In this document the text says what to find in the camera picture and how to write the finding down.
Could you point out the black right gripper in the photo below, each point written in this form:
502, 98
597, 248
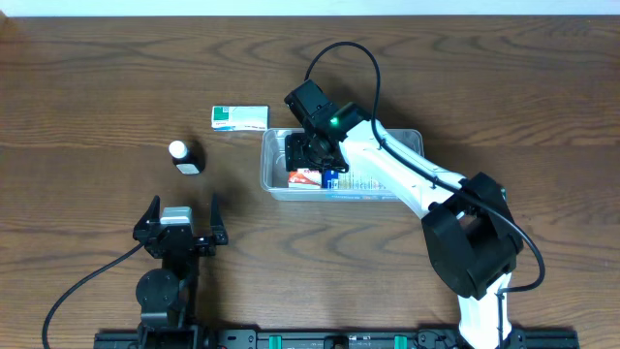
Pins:
300, 152

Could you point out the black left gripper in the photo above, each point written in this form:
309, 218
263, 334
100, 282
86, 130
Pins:
179, 237

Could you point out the red white medicine box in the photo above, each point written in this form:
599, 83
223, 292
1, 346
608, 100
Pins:
305, 179

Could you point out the blue white medicine box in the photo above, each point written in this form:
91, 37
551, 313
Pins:
351, 180

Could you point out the white green toothpaste box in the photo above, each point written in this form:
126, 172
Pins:
239, 118

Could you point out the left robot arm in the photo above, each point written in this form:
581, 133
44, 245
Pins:
167, 295

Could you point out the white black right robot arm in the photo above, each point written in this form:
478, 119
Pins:
471, 238

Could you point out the clear plastic container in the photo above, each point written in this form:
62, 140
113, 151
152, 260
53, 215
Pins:
274, 176

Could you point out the dark brown medicine bottle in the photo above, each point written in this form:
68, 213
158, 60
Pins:
187, 157

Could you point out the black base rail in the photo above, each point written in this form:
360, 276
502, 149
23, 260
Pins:
250, 339

